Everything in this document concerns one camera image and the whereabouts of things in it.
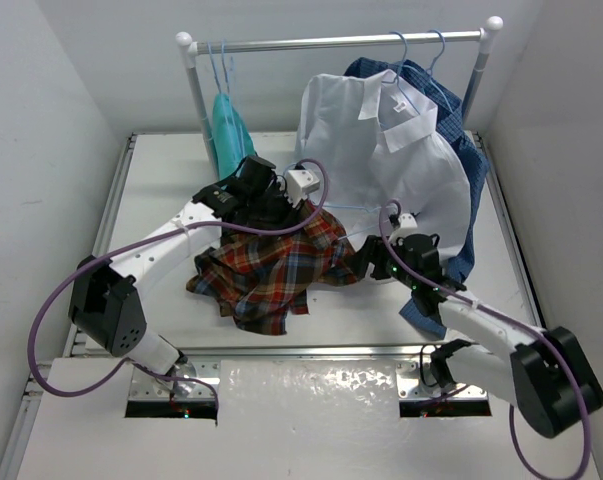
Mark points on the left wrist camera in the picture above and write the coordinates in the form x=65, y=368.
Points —
x=299, y=184

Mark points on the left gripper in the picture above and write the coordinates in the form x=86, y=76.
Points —
x=269, y=211

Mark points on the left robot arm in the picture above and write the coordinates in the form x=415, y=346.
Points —
x=106, y=301

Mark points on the blue checked shirt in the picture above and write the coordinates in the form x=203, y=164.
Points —
x=449, y=125

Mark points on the white clothes rack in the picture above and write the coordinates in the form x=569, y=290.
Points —
x=190, y=50

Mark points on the red plaid shirt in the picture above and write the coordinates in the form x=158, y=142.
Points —
x=258, y=280

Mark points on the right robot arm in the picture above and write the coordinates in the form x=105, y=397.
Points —
x=543, y=373

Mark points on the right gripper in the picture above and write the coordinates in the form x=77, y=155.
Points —
x=373, y=251

